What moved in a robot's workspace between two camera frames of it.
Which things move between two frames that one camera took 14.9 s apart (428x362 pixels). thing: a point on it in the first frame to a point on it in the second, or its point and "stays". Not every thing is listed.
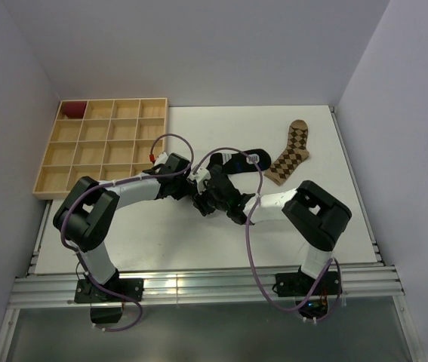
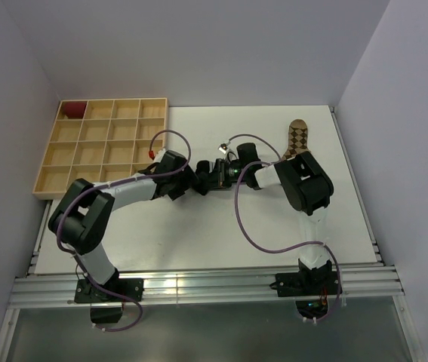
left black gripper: (186, 188) stays
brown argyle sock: (296, 151) stays
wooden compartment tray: (101, 139) stays
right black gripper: (200, 202) to (221, 166)
